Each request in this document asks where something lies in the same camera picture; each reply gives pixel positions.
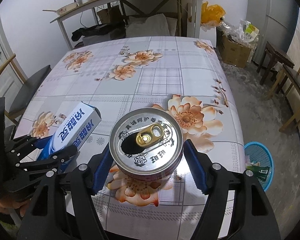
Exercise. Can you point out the blue plastic trash basket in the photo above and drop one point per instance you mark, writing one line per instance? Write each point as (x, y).
(258, 154)

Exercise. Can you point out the dark wooden stool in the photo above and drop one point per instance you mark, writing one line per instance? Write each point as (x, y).
(276, 55)

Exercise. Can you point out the wooden chair dark seat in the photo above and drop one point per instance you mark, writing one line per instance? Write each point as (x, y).
(294, 77)

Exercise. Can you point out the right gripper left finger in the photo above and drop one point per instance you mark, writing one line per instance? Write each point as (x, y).
(62, 205)

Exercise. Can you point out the yellow plastic bag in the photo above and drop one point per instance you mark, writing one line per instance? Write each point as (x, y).
(211, 15)

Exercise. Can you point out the white pillow under table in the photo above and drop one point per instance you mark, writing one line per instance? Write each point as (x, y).
(157, 25)

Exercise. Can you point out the blue white toothpaste box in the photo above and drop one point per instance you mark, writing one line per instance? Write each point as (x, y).
(75, 130)

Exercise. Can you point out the green packaging in basket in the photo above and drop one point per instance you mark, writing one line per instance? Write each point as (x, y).
(260, 172)

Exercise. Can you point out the red drink can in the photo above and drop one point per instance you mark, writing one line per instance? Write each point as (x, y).
(146, 144)

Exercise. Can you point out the cardboard box on floor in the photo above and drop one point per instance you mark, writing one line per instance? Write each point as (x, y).
(233, 53)

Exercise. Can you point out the floral plastic tablecloth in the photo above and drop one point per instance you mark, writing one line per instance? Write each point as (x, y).
(180, 75)

